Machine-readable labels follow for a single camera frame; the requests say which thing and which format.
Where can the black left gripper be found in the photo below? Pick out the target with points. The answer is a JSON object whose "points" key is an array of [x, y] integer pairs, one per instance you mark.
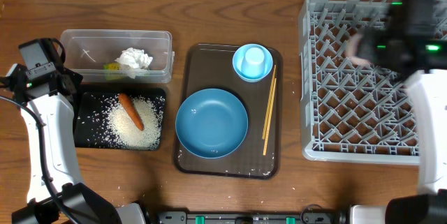
{"points": [[72, 77]]}

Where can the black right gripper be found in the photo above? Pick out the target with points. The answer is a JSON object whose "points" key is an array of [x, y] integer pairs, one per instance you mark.
{"points": [[368, 39]]}

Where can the white pink cup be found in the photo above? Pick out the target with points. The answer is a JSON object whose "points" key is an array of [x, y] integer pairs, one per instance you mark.
{"points": [[352, 50]]}

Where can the yellow pandan cake wrapper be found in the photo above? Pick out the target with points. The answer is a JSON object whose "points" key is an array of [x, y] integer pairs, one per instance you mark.
{"points": [[111, 71]]}

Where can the white tissue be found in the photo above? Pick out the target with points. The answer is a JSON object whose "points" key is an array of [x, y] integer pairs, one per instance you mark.
{"points": [[134, 62]]}

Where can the orange carrot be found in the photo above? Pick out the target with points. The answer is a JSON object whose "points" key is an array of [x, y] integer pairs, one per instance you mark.
{"points": [[127, 104]]}

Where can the pile of white rice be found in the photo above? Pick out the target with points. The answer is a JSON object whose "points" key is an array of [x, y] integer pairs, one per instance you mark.
{"points": [[125, 130]]}

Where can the light blue cup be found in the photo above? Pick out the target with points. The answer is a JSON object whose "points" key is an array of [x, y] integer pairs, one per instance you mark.
{"points": [[253, 63]]}

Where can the light blue bowl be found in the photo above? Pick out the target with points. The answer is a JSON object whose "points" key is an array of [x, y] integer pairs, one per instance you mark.
{"points": [[239, 55]]}

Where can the dark blue plate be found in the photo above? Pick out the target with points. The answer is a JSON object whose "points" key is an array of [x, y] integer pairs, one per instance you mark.
{"points": [[211, 123]]}

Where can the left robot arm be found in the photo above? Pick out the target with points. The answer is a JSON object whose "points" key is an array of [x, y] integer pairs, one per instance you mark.
{"points": [[56, 185]]}

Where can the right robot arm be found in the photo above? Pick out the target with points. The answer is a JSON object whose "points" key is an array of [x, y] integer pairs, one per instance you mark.
{"points": [[427, 92]]}

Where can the grey dishwasher rack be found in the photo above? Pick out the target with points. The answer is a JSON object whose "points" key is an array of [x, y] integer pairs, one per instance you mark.
{"points": [[350, 113]]}

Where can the clear plastic container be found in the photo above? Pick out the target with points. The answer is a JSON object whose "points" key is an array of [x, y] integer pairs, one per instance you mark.
{"points": [[88, 50]]}

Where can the black plastic tray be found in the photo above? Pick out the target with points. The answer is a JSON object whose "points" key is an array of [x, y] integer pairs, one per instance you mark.
{"points": [[91, 112]]}

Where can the wooden chopstick left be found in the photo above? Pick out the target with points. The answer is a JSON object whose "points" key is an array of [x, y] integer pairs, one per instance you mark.
{"points": [[269, 102]]}

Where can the wooden chopstick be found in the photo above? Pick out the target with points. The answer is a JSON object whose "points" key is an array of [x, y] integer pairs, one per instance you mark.
{"points": [[269, 117], [269, 102]]}

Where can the wooden chopstick right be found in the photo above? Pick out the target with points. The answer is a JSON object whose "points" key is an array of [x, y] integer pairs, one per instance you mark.
{"points": [[269, 117]]}

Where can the brown serving tray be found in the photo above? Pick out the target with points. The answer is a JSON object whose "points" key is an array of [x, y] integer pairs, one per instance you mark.
{"points": [[210, 66]]}

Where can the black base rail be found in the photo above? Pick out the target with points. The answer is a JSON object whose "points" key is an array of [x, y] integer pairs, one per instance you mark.
{"points": [[310, 216]]}

